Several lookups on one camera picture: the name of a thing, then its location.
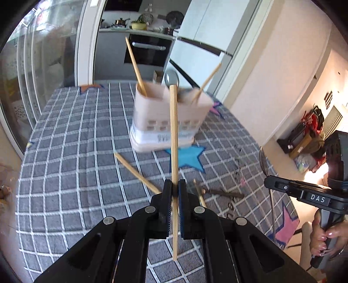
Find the wooden chopstick on table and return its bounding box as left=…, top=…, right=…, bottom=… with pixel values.
left=193, top=179, right=207, bottom=208
left=114, top=152, right=161, bottom=194

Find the wooden chopstick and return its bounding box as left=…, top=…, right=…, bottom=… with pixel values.
left=125, top=37, right=147, bottom=97
left=169, top=85, right=179, bottom=261
left=193, top=179, right=207, bottom=208
left=114, top=152, right=161, bottom=194
left=191, top=63, right=222, bottom=104

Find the cardboard box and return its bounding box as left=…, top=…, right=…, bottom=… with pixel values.
left=152, top=70, right=164, bottom=84

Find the yellow bowl with greens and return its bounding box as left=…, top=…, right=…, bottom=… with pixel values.
left=130, top=20, right=147, bottom=30

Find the right hand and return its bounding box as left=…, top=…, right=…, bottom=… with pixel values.
left=310, top=210, right=348, bottom=256

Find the beige plastic utensil holder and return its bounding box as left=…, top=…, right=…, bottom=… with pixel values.
left=129, top=81, right=214, bottom=153

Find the dark handled utensil on table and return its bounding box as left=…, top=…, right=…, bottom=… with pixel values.
left=199, top=186, right=245, bottom=199

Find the white refrigerator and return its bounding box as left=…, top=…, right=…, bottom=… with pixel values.
left=165, top=0, right=259, bottom=94

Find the metal spoon in holder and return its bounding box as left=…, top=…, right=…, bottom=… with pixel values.
left=164, top=69, right=179, bottom=88

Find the black built-in oven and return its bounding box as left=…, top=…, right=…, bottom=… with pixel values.
left=128, top=34, right=172, bottom=67

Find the grey checked tablecloth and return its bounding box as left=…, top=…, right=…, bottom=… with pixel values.
left=15, top=83, right=300, bottom=282

